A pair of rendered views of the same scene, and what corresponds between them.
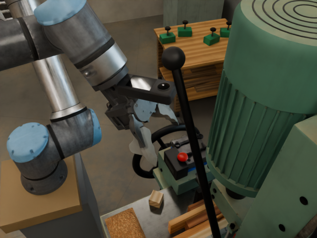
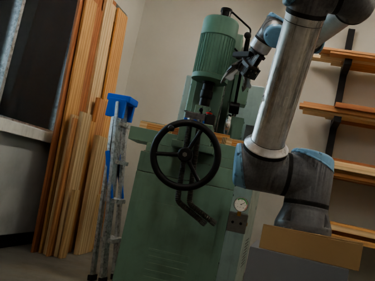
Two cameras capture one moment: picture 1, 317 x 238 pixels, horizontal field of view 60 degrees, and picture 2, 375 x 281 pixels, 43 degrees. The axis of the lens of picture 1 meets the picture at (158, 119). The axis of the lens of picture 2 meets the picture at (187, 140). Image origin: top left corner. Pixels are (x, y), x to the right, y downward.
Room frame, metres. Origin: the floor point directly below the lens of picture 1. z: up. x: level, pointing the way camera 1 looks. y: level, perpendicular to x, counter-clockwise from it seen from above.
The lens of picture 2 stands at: (2.23, 0.98, 0.71)
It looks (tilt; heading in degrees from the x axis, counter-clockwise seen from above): 5 degrees up; 212
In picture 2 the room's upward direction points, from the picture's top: 12 degrees clockwise
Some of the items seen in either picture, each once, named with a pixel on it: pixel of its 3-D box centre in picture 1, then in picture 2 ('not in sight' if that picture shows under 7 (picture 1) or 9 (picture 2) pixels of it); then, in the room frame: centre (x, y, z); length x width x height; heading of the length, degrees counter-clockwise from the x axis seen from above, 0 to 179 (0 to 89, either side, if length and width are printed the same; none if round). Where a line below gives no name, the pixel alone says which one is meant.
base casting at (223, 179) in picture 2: not in sight; (192, 172); (0.22, -0.24, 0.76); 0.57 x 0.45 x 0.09; 26
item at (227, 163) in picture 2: not in sight; (191, 157); (0.38, -0.16, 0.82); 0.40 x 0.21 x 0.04; 116
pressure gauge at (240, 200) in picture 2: not in sight; (240, 206); (0.40, 0.14, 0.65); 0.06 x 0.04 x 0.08; 116
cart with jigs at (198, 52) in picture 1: (200, 62); not in sight; (1.92, -0.35, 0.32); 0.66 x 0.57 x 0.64; 107
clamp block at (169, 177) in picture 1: (186, 167); (196, 134); (0.49, -0.09, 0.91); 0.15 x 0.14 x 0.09; 116
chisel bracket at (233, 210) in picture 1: (237, 206); (202, 116); (0.31, -0.19, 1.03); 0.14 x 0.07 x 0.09; 26
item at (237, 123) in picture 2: not in sight; (233, 129); (0.09, -0.12, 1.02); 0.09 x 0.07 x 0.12; 116
